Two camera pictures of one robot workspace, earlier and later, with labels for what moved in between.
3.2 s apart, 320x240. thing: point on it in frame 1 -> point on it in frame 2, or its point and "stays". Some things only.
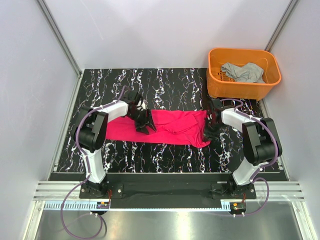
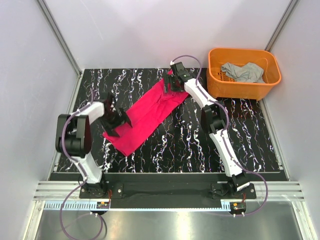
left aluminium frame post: [62, 41] stays
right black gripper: [208, 135] -> [167, 80]
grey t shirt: [248, 72] stays
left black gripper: [147, 121] -> [110, 129]
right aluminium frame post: [281, 25] stays
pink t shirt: [180, 127] -> [146, 112]
